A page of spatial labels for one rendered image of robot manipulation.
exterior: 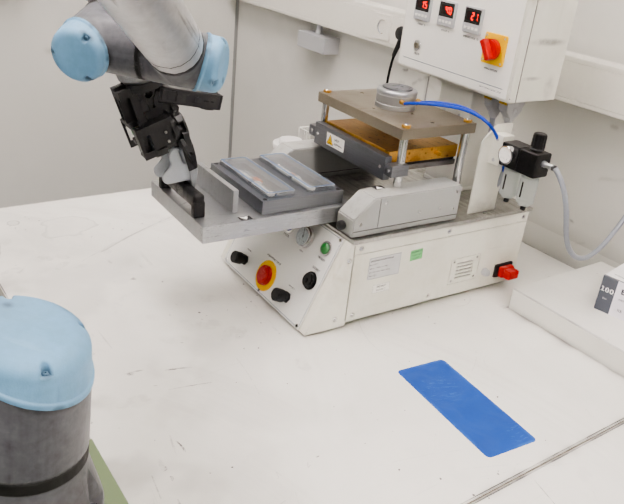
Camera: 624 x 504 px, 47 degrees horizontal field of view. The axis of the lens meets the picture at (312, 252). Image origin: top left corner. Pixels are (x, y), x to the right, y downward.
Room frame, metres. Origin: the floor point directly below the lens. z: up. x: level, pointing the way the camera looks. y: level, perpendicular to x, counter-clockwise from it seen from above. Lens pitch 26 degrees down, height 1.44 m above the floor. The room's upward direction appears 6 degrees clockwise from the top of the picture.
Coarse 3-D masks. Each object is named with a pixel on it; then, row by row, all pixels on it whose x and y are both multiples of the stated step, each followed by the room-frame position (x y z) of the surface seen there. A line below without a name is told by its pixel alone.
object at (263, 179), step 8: (224, 160) 1.26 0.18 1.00; (232, 160) 1.26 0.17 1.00; (240, 160) 1.27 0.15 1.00; (248, 160) 1.27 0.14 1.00; (240, 168) 1.22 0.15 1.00; (248, 168) 1.23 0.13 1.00; (256, 168) 1.23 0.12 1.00; (248, 176) 1.19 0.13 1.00; (256, 176) 1.19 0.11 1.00; (264, 176) 1.20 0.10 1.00; (272, 176) 1.20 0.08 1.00; (256, 184) 1.15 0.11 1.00; (264, 184) 1.16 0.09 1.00; (272, 184) 1.16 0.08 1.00; (280, 184) 1.16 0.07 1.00; (272, 192) 1.12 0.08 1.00
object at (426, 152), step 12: (336, 120) 1.42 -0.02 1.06; (348, 120) 1.43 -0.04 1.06; (348, 132) 1.35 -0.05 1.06; (360, 132) 1.35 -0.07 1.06; (372, 132) 1.36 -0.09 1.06; (384, 132) 1.37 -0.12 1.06; (372, 144) 1.29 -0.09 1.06; (384, 144) 1.29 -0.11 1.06; (396, 144) 1.30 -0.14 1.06; (408, 144) 1.31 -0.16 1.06; (420, 144) 1.31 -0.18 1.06; (432, 144) 1.32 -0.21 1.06; (444, 144) 1.33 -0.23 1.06; (456, 144) 1.34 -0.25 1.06; (396, 156) 1.26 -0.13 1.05; (408, 156) 1.27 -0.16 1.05; (420, 156) 1.29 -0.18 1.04; (432, 156) 1.31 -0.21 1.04; (444, 156) 1.33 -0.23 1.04
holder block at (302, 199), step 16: (256, 160) 1.30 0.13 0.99; (224, 176) 1.21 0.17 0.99; (240, 192) 1.16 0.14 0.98; (256, 192) 1.14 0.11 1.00; (304, 192) 1.16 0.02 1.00; (320, 192) 1.17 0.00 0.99; (336, 192) 1.19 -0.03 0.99; (256, 208) 1.12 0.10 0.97; (272, 208) 1.11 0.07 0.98; (288, 208) 1.13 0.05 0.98; (304, 208) 1.15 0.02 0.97
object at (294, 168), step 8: (272, 160) 1.29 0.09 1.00; (280, 160) 1.29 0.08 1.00; (288, 160) 1.30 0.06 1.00; (280, 168) 1.25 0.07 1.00; (288, 168) 1.25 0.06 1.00; (296, 168) 1.26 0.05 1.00; (304, 168) 1.26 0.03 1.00; (296, 176) 1.21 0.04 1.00; (304, 176) 1.22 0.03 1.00; (312, 176) 1.22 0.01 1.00; (320, 176) 1.23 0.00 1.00; (312, 184) 1.18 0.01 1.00; (320, 184) 1.19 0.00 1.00; (328, 184) 1.19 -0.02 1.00
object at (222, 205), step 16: (208, 176) 1.17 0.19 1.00; (160, 192) 1.17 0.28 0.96; (208, 192) 1.17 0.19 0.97; (224, 192) 1.12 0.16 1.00; (176, 208) 1.11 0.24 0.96; (208, 208) 1.10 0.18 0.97; (224, 208) 1.11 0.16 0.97; (240, 208) 1.12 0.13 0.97; (320, 208) 1.16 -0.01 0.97; (336, 208) 1.18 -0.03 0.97; (192, 224) 1.06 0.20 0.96; (208, 224) 1.04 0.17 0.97; (224, 224) 1.05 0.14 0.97; (240, 224) 1.07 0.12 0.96; (256, 224) 1.08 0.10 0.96; (272, 224) 1.10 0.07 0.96; (288, 224) 1.12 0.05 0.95; (304, 224) 1.14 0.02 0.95; (208, 240) 1.03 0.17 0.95
